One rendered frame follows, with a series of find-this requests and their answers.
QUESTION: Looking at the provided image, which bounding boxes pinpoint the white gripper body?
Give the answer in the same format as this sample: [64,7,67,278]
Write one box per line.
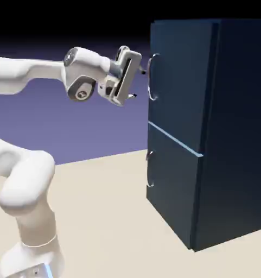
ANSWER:
[114,49,143,107]

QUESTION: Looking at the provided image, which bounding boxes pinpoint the dark blue cabinet door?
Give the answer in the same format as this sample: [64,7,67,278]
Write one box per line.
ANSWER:
[147,21,219,155]
[146,123,204,250]

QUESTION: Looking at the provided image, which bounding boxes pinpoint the dark blue cabinet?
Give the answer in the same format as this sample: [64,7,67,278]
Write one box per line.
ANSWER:
[146,18,261,252]

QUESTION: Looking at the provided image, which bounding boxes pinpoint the curved silver door handle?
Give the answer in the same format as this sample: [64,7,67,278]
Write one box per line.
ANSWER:
[147,53,161,102]
[145,150,155,188]

